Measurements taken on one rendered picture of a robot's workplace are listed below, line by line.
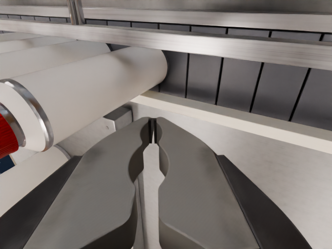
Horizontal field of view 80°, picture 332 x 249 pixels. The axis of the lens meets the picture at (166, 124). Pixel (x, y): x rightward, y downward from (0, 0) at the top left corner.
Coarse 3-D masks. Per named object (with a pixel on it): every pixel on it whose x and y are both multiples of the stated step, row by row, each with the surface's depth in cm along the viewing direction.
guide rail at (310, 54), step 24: (0, 24) 23; (24, 24) 21; (48, 24) 19; (168, 48) 14; (192, 48) 13; (216, 48) 13; (240, 48) 12; (264, 48) 11; (288, 48) 11; (312, 48) 10
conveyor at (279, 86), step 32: (0, 32) 38; (224, 32) 19; (256, 32) 18; (288, 32) 17; (192, 64) 22; (224, 64) 21; (256, 64) 19; (192, 96) 24; (224, 96) 22; (256, 96) 21; (288, 96) 19; (320, 96) 18
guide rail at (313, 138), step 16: (144, 96) 24; (160, 96) 23; (176, 96) 23; (176, 112) 22; (192, 112) 21; (208, 112) 20; (224, 112) 20; (240, 112) 20; (240, 128) 19; (256, 128) 19; (272, 128) 18; (288, 128) 18; (304, 128) 18; (320, 128) 18; (304, 144) 17; (320, 144) 17
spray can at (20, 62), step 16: (32, 48) 20; (48, 48) 21; (64, 48) 22; (80, 48) 23; (96, 48) 25; (112, 48) 27; (0, 64) 17; (16, 64) 18; (32, 64) 19; (48, 64) 20
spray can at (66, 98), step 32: (64, 64) 15; (96, 64) 16; (128, 64) 18; (160, 64) 22; (0, 96) 12; (32, 96) 12; (64, 96) 13; (96, 96) 15; (128, 96) 19; (0, 128) 11; (32, 128) 12; (64, 128) 13
